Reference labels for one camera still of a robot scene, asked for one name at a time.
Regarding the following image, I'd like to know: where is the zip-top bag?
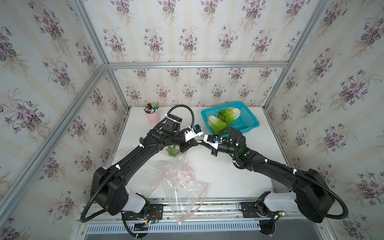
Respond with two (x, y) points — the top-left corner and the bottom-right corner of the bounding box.
(162, 158), (209, 226)
(162, 145), (187, 160)
(109, 146), (169, 199)

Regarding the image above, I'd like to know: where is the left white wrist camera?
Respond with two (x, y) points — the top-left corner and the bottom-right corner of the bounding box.
(184, 125), (204, 142)

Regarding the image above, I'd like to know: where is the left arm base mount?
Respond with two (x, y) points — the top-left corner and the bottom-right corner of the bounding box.
(121, 194), (164, 224)

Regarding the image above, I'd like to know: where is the pink pen cup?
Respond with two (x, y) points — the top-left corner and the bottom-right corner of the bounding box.
(146, 111), (160, 124)

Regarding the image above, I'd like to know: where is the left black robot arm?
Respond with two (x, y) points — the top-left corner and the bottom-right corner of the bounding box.
(80, 111), (203, 223)

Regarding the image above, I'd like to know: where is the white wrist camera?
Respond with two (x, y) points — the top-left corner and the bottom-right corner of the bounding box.
(184, 125), (204, 142)
(203, 135), (223, 150)

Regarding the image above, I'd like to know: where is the chinese cabbage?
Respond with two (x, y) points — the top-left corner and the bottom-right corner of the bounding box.
(218, 108), (241, 124)
(166, 145), (181, 158)
(207, 116), (228, 134)

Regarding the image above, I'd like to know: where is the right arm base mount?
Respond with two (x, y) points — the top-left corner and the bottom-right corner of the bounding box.
(239, 191), (285, 221)

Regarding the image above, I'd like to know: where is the teal plastic basket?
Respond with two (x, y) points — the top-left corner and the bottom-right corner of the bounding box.
(201, 102), (260, 134)

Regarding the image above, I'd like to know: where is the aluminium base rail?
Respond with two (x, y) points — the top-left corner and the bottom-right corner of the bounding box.
(78, 193), (308, 225)

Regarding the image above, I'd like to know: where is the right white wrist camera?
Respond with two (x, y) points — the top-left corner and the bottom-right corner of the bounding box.
(203, 135), (223, 150)

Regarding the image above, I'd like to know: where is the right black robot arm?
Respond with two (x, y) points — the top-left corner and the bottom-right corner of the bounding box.
(198, 128), (349, 223)

